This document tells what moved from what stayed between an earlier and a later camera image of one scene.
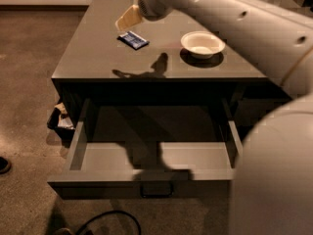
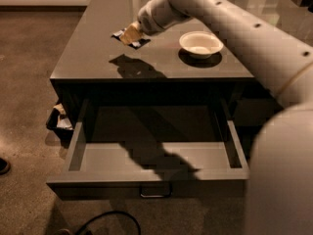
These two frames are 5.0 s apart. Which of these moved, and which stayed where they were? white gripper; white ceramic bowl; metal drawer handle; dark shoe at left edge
Moved: white gripper
Stayed: metal drawer handle; dark shoe at left edge; white ceramic bowl
